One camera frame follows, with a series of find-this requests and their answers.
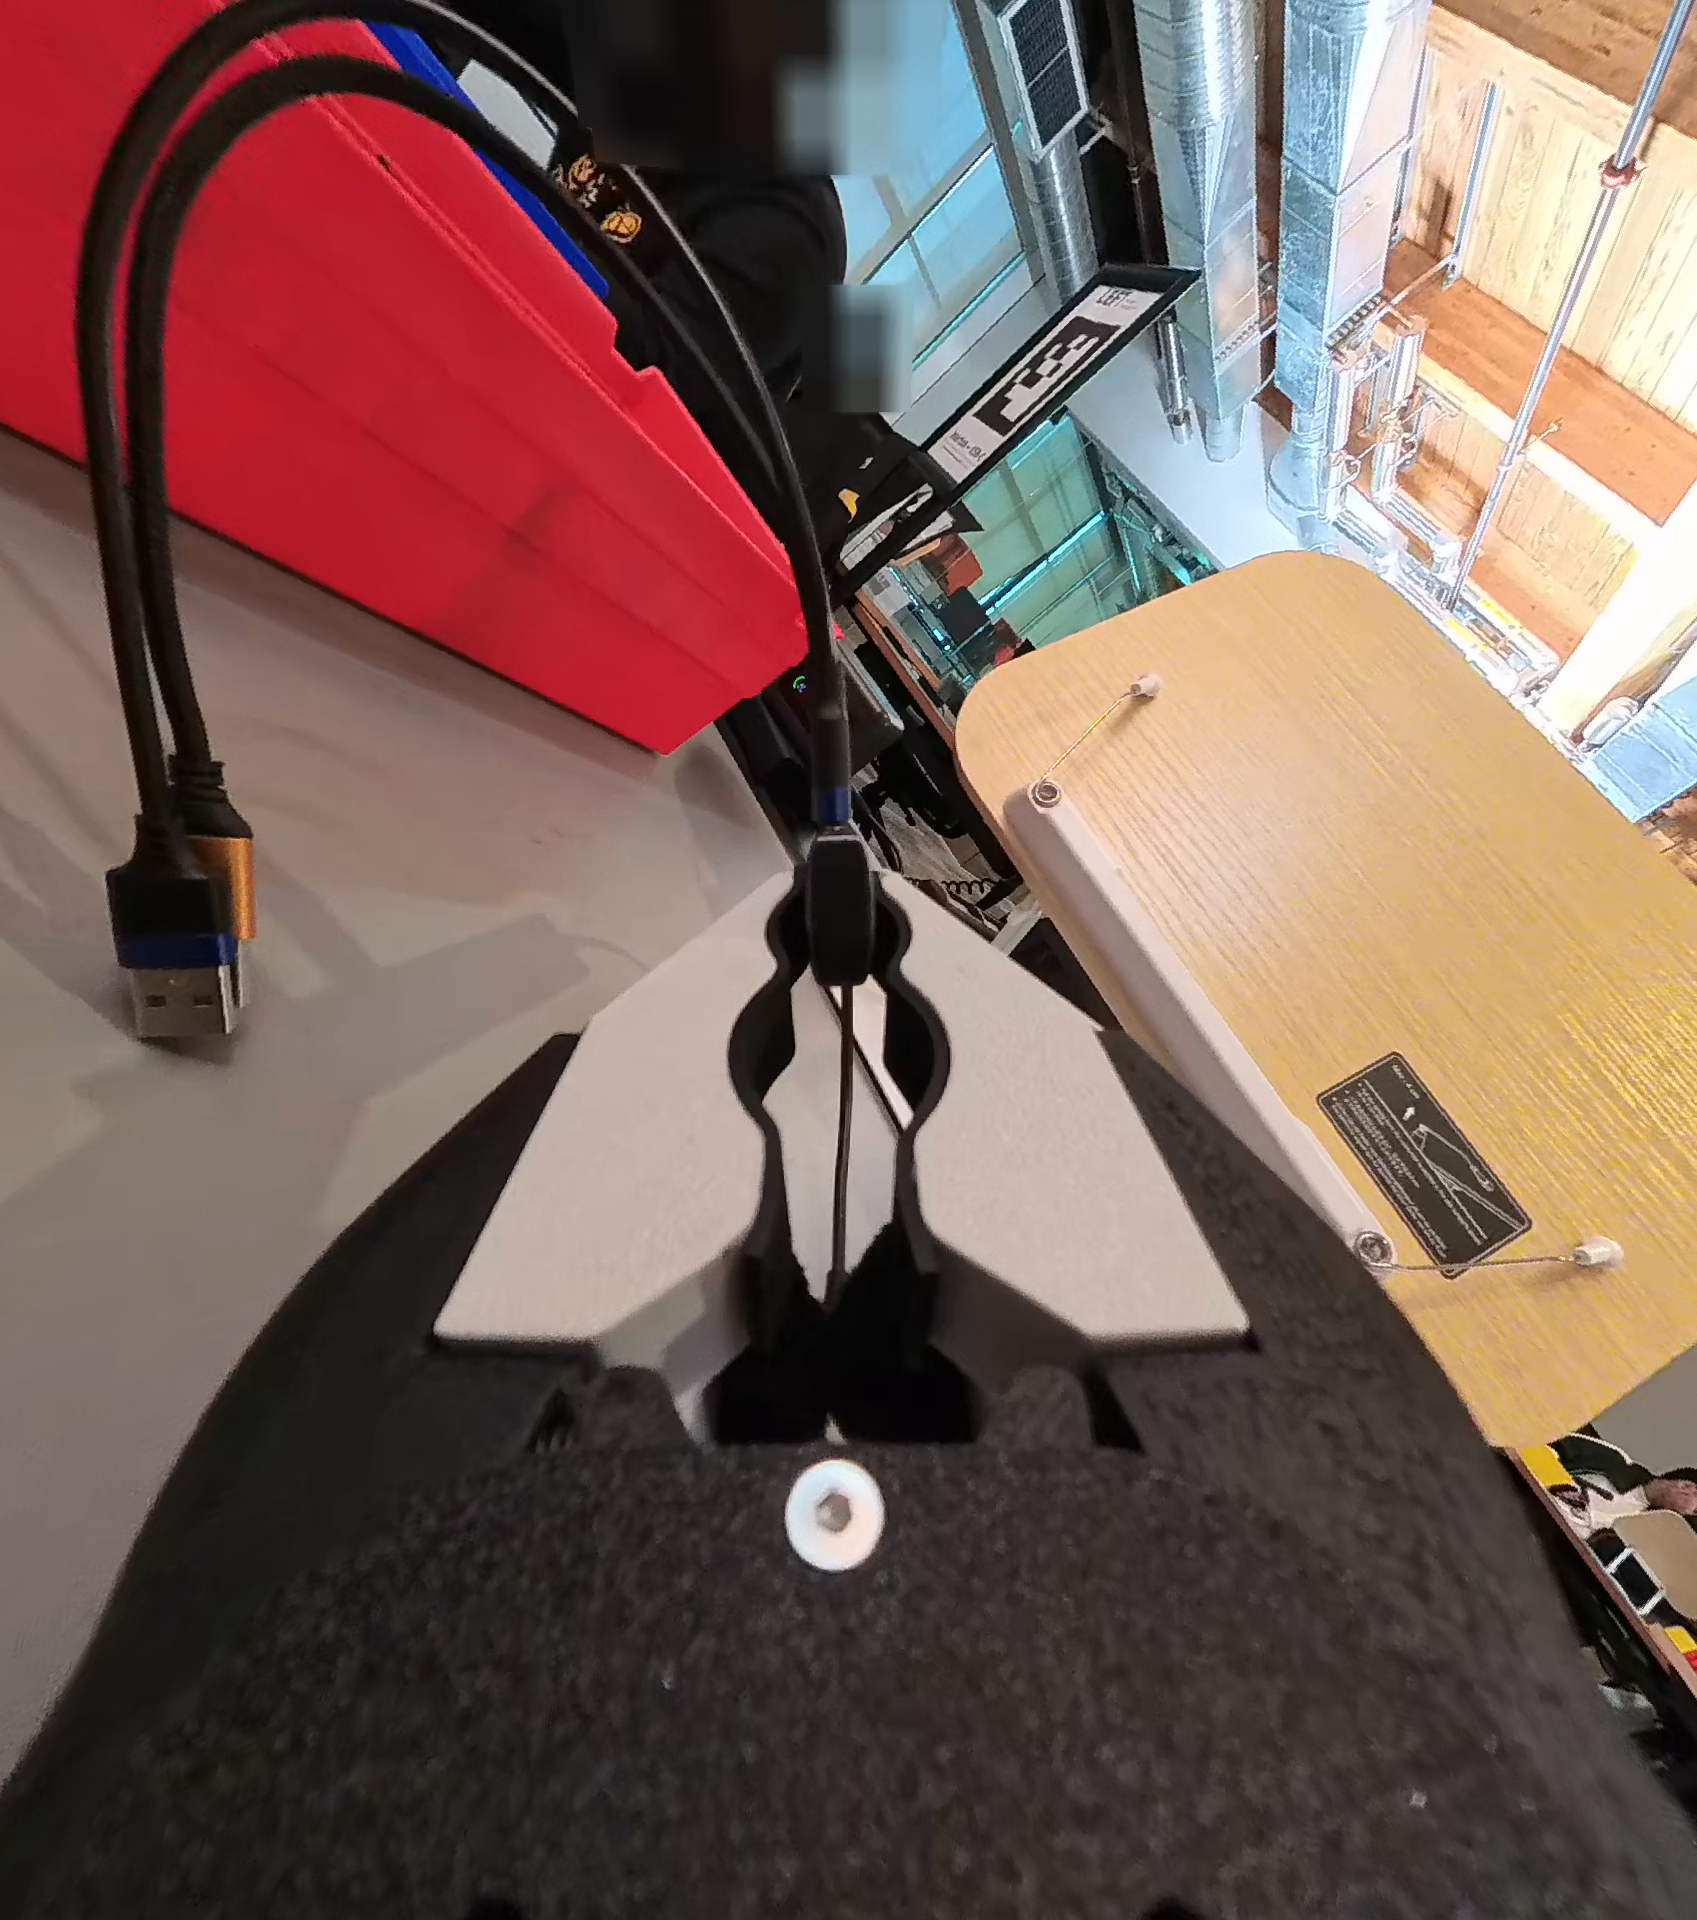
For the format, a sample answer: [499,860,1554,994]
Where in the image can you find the black framed tag sign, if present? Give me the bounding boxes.
[923,265,1203,485]

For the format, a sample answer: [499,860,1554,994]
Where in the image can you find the red plastic bin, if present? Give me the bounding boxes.
[0,0,808,756]

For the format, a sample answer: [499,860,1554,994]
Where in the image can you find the silver round duct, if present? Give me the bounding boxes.
[1133,0,1267,463]

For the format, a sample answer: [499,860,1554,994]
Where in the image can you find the black power station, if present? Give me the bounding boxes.
[728,636,916,782]

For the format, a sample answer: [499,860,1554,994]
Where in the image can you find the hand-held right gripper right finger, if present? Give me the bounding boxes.
[862,882,1254,1347]

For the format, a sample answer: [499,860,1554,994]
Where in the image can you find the ceiling air vent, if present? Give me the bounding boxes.
[990,0,1093,156]

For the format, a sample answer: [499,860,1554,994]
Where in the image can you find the wooden board stand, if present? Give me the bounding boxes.
[953,552,1697,1449]

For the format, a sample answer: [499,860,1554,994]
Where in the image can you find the black cable with blue bands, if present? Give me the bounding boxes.
[75,0,882,1043]

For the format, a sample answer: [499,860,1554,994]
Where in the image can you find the foil wrapped duct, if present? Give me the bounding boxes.
[1264,0,1435,528]

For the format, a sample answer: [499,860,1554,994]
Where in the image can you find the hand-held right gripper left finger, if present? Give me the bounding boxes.
[433,873,820,1360]

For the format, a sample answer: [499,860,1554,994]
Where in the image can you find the grey desk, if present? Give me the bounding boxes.
[0,371,826,1892]

